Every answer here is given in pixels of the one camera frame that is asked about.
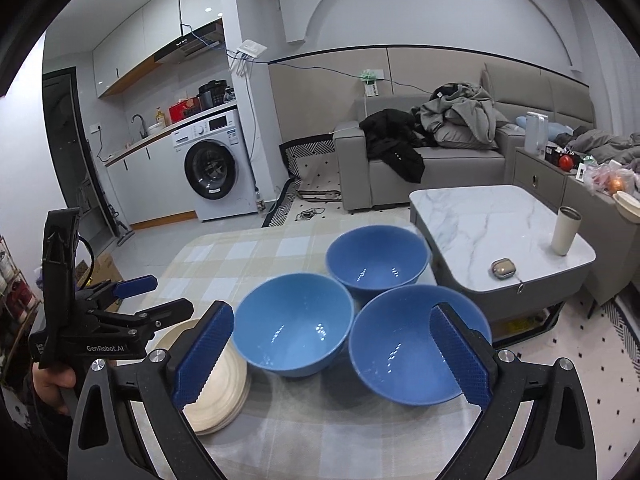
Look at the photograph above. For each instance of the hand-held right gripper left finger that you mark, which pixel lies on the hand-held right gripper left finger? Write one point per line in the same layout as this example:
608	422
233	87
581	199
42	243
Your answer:
202	355

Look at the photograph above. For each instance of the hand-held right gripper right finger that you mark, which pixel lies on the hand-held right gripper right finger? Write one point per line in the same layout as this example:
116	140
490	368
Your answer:
462	355

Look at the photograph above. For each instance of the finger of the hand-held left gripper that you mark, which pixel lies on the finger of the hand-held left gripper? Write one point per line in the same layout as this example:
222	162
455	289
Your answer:
135	286
165	312

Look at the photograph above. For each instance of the beige plate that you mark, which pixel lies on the beige plate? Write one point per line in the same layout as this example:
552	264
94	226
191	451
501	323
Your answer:
225	380
242	400
227	426

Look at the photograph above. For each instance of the blue bowl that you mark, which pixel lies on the blue bowl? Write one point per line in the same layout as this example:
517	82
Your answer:
295	325
400	355
375	265

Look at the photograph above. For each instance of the person's left forearm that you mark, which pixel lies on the person's left forearm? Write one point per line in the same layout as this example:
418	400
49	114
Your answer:
30	435

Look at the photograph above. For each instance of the person's left hand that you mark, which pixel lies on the person's left hand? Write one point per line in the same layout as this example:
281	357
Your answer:
50	382

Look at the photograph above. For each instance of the cardboard box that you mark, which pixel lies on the cardboard box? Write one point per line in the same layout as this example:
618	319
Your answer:
107	270

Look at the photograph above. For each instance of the floor mop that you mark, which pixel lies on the floor mop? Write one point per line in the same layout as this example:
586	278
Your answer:
120	227

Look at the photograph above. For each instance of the metal shelf rack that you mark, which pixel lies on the metal shelf rack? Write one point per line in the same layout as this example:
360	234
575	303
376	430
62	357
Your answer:
15	290

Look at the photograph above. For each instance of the small earbud case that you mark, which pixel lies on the small earbud case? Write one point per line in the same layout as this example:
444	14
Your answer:
503	269

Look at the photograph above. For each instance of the white kitchen base cabinet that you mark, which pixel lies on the white kitchen base cabinet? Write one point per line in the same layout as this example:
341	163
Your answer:
150	185

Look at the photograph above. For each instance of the dotted white rug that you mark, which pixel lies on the dotted white rug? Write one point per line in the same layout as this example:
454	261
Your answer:
575	360

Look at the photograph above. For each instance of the marble coffee table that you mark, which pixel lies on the marble coffee table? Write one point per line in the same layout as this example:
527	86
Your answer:
485	225

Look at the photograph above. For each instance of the white washing machine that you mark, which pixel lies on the white washing machine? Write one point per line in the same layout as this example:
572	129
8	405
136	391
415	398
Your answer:
215	170

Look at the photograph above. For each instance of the checked tablecloth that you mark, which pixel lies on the checked tablecloth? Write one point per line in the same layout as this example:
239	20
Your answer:
320	435

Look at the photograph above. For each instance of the clear water bottle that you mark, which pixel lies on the clear water bottle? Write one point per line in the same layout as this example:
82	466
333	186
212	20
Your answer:
260	201

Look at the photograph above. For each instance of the beige tumbler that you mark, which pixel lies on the beige tumbler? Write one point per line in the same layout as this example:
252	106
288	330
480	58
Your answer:
565	235

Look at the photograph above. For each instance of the kitchen faucet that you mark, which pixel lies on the kitchen faucet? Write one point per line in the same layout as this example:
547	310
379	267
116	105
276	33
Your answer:
140	125

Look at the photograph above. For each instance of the yellow bottle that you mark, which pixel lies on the yellow bottle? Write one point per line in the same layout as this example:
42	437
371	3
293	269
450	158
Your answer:
159	117

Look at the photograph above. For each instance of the grey sofa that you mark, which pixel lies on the grey sofa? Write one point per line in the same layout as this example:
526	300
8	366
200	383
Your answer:
450	175

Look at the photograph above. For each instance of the red box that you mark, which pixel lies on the red box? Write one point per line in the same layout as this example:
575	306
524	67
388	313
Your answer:
182	111

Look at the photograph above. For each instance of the grey side cabinet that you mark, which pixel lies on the grey side cabinet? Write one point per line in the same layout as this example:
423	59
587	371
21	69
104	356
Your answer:
545	185

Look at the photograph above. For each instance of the folded patterned mat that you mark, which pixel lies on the folded patterned mat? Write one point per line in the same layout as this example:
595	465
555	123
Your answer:
310	170

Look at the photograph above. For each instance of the black pressure cooker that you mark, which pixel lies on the black pressure cooker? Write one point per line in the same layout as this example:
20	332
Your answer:
214	94

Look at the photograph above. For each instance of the red apple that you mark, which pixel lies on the red apple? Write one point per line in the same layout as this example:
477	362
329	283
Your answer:
566	162

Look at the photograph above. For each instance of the black jacket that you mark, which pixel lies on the black jacket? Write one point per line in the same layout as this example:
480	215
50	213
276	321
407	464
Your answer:
395	145

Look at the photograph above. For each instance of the clear plastic bag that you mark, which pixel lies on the clear plastic bag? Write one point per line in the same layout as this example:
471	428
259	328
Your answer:
610	177

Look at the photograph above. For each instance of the grey clothes pile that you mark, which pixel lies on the grey clothes pile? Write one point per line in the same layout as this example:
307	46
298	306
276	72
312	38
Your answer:
465	115

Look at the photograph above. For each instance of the light blue pillow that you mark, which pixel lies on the light blue pillow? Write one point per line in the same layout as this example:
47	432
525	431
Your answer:
557	130

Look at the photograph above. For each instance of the range hood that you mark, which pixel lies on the range hood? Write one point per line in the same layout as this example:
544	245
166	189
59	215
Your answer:
190	45

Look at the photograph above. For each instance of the grey blanket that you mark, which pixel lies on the grey blanket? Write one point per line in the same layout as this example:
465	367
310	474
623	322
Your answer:
605	142

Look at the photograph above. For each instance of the white router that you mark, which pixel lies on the white router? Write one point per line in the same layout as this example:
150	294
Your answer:
250	50

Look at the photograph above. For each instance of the white wall cabinets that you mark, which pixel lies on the white wall cabinets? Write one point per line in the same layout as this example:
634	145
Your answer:
150	25

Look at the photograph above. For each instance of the wall socket with plug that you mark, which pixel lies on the wall socket with plug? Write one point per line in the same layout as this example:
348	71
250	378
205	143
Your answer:
371	82

